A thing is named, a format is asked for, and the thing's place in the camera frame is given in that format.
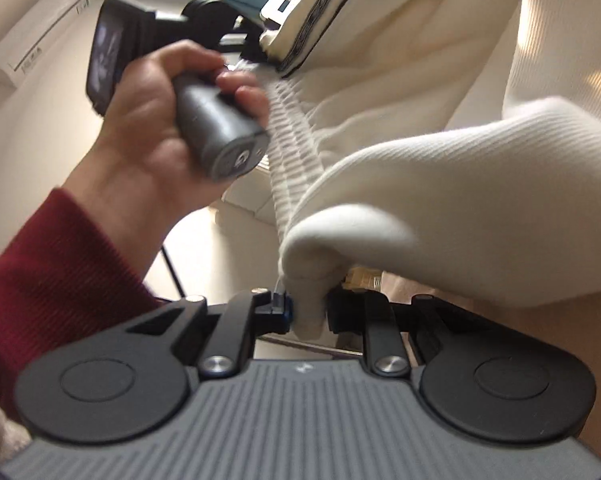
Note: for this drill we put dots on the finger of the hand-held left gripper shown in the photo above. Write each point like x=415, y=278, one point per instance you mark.
x=240, y=42

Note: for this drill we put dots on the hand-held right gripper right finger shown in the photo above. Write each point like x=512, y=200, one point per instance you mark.
x=334, y=312

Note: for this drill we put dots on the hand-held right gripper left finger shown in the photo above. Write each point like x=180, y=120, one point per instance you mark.
x=283, y=312

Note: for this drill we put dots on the cream ribbed sweater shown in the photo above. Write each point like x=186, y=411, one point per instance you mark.
x=455, y=185

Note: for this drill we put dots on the person's left hand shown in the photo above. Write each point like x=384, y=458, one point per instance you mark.
x=135, y=130

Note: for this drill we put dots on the plastic garment tag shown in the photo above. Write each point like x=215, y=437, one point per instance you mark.
x=273, y=14

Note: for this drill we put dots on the white air conditioner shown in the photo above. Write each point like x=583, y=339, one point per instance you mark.
x=40, y=25

